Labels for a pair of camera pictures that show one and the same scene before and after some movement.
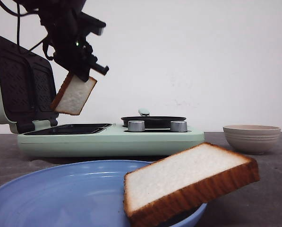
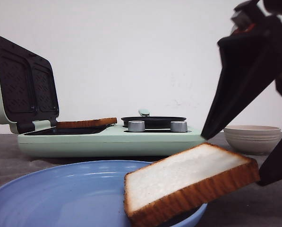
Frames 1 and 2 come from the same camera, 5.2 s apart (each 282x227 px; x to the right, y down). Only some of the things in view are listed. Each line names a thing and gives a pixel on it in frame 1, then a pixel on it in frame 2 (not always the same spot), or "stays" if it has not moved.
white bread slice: x=171 y=185 stays
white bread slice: x=72 y=94 → x=88 y=122
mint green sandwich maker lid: x=23 y=87 stays
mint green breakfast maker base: x=105 y=140 stays
